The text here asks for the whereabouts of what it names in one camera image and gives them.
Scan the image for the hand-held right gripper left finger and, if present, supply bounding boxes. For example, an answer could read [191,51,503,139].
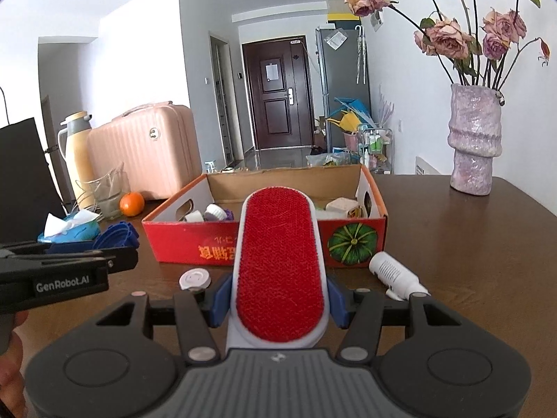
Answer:
[93,273,234,365]

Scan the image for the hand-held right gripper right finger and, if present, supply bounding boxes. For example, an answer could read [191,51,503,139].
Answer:
[326,278,464,362]

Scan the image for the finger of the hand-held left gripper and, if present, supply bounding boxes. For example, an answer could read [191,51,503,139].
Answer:
[0,246,139,276]
[0,239,103,258]

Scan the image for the blue ribbed bottle cap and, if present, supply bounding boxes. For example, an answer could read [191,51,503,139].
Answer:
[93,221,140,251]

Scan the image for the white and red lint brush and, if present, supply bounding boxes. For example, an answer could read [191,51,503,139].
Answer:
[226,186,329,350]

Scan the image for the red cardboard box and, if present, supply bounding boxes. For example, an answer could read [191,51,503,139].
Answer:
[142,164,389,268]

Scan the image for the person's left hand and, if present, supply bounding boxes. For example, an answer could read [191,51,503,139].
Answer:
[0,313,28,416]

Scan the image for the blue tissue pack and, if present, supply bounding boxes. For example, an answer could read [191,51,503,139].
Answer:
[37,209,103,245]

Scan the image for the small white round lid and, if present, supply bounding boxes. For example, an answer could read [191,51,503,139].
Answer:
[179,268,212,290]

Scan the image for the orange fruit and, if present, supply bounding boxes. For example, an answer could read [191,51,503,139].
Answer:
[119,192,145,217]

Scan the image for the clear glass cup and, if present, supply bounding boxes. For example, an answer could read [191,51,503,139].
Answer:
[78,162,127,220]

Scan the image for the white tube bottle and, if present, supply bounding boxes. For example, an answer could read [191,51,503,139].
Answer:
[369,251,431,301]

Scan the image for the black paper bag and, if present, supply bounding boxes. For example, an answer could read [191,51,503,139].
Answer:
[0,87,66,245]

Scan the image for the yellow thermos jug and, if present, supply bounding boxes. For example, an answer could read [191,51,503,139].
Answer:
[58,111,97,210]

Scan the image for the pink hard-shell suitcase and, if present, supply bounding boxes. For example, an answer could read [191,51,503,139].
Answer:
[87,101,202,201]

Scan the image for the white board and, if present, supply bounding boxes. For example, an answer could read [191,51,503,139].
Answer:
[415,156,441,176]

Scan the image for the blue plastic item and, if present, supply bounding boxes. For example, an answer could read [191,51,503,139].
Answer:
[334,97,370,125]

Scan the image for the purple pampas grass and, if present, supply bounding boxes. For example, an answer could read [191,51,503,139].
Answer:
[376,85,394,129]

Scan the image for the dark brown door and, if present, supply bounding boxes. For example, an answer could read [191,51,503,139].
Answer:
[241,40,315,151]

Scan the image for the purple ceramic vase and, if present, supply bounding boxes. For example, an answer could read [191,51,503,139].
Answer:
[448,83,505,195]

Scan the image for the grey refrigerator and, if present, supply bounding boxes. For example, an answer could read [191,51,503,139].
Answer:
[315,26,371,149]

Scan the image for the clear folded umbrella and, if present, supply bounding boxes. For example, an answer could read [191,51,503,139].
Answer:
[354,26,367,84]

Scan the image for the dried pink rose bouquet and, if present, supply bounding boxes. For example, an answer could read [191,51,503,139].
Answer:
[344,0,551,88]

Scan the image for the metal wire rack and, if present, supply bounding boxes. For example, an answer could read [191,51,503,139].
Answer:
[358,125,393,172]

